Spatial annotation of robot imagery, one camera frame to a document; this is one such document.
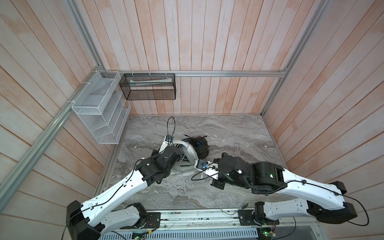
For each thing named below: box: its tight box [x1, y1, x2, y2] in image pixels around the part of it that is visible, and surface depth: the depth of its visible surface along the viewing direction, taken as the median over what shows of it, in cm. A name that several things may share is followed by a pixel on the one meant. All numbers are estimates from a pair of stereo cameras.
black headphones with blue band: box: [181, 134, 210, 160], surface depth 97 cm
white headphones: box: [171, 139, 199, 175], surface depth 73 cm
